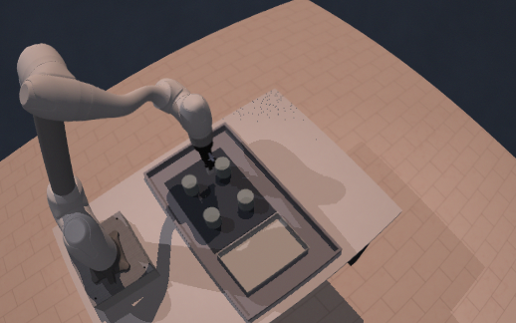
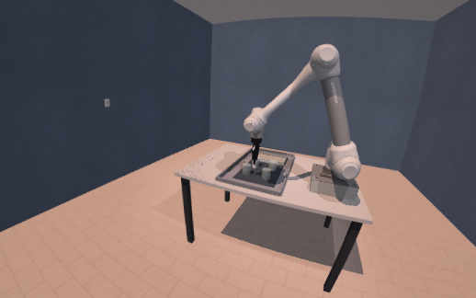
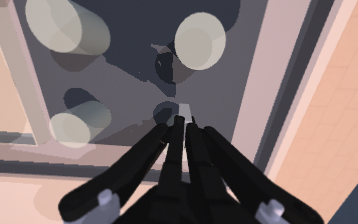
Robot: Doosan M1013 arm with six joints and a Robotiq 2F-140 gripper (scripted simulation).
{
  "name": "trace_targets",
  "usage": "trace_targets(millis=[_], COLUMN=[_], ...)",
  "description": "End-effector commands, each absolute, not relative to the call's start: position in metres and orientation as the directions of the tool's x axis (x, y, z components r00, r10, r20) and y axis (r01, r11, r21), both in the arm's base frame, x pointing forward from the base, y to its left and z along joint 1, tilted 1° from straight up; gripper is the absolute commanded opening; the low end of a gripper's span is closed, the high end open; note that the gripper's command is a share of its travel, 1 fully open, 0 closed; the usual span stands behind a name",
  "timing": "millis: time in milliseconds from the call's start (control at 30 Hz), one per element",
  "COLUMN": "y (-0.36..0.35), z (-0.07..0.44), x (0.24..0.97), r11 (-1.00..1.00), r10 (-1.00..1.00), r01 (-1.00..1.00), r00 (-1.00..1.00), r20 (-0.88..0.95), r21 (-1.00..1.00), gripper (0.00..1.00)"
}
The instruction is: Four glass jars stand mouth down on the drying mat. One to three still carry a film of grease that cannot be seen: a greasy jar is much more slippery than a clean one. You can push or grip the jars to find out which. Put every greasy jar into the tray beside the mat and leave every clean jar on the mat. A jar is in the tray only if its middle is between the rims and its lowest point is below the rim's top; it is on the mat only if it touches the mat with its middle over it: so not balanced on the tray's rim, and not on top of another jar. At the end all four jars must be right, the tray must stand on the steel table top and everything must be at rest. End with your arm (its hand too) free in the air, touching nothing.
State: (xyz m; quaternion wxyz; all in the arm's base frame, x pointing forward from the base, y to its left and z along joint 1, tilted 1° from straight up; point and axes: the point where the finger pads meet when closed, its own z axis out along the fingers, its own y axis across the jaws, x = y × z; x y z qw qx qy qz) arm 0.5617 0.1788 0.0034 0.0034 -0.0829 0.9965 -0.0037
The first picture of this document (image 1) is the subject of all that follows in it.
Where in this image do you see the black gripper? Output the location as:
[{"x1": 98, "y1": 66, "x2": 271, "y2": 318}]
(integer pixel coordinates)
[{"x1": 194, "y1": 142, "x2": 216, "y2": 175}]

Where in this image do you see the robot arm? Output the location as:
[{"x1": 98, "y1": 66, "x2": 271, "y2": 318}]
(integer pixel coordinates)
[{"x1": 17, "y1": 43, "x2": 213, "y2": 284}]

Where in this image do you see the translucent grey cylinder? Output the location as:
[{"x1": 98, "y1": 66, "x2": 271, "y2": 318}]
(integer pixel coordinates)
[
  {"x1": 237, "y1": 189, "x2": 255, "y2": 211},
  {"x1": 215, "y1": 157, "x2": 231, "y2": 178},
  {"x1": 203, "y1": 207, "x2": 222, "y2": 229},
  {"x1": 181, "y1": 174, "x2": 200, "y2": 196}
]

